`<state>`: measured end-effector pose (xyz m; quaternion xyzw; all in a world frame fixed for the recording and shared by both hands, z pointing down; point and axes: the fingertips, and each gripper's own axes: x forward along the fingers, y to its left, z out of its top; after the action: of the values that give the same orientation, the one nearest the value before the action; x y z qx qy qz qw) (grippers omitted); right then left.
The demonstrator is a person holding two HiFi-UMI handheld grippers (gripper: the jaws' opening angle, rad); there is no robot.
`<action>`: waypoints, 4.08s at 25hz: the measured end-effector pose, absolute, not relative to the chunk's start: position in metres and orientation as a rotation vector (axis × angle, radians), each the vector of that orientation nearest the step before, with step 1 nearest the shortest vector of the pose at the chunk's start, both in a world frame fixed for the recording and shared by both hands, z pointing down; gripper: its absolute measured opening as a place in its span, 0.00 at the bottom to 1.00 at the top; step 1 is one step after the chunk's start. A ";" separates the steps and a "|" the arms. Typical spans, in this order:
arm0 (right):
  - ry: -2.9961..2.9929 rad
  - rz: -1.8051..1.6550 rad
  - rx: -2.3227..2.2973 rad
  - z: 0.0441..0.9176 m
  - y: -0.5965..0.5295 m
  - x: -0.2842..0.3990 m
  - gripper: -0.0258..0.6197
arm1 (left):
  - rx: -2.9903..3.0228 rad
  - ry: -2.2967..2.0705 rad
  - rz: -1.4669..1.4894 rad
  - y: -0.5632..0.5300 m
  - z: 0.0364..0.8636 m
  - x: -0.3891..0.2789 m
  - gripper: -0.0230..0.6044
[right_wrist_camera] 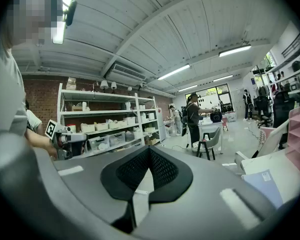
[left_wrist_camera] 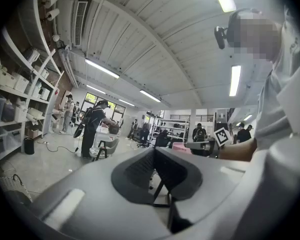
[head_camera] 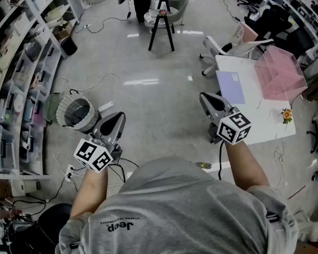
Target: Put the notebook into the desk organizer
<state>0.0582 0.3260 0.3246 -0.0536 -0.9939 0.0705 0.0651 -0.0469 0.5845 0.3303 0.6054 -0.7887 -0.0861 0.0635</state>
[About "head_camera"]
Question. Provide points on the pink mesh basket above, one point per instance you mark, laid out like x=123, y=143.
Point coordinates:
x=278, y=75

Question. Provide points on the thin red stick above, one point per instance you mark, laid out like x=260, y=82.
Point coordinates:
x=296, y=192

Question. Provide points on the white metal shelving unit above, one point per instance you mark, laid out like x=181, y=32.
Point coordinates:
x=29, y=14
x=307, y=7

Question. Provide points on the white socket strip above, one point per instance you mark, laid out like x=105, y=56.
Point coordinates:
x=69, y=172

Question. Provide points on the person's grey t-shirt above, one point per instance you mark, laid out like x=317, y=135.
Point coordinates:
x=175, y=208

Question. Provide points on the white mesh office chair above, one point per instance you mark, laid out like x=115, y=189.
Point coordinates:
x=238, y=50

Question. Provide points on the black equipment bag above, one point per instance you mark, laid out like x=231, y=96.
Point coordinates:
x=29, y=237

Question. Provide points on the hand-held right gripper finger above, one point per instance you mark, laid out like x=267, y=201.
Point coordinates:
x=204, y=107
x=225, y=102

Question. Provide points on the person's left forearm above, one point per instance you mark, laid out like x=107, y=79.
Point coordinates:
x=90, y=192

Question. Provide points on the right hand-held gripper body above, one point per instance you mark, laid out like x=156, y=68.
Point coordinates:
x=234, y=128

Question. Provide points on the black trash bin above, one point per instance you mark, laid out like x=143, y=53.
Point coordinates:
x=69, y=46

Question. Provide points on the brown cardboard box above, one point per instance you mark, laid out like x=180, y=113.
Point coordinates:
x=63, y=32

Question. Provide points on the grey armchair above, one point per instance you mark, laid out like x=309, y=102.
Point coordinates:
x=181, y=7

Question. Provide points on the black round seat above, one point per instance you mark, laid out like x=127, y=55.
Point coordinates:
x=55, y=214

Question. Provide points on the yellow-green bottle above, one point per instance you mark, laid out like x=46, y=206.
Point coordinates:
x=204, y=165

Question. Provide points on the floral seat cushion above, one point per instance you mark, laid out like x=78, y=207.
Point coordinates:
x=152, y=17

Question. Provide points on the black frame stool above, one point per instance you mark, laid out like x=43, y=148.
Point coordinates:
x=155, y=33

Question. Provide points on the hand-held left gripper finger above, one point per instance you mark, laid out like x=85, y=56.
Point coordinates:
x=100, y=126
x=123, y=127

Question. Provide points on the orange artificial flowers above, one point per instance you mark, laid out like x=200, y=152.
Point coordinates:
x=287, y=115

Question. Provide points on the person's right forearm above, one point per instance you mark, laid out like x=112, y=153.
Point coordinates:
x=243, y=165

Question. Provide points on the green fabric basket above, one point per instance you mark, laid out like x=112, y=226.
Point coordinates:
x=50, y=107

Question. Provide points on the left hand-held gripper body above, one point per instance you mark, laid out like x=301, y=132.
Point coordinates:
x=95, y=157

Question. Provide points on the white power strip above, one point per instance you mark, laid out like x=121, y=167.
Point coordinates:
x=106, y=106

